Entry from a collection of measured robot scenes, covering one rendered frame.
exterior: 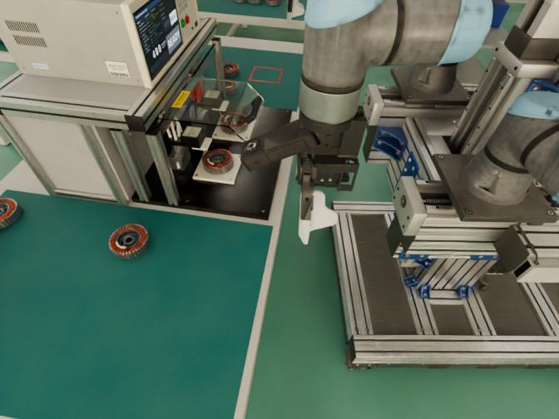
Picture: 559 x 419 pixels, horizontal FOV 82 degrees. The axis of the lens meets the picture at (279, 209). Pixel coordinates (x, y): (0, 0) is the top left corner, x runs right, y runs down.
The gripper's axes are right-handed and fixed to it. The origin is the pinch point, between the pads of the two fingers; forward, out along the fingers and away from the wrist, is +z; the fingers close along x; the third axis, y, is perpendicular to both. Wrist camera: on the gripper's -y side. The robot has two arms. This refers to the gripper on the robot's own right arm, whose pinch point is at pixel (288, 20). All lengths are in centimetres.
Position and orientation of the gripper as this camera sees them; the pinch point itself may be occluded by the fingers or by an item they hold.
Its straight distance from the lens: 133.8
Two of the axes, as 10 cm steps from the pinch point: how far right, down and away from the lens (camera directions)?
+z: -0.3, 6.5, 7.6
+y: 10.0, 0.2, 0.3
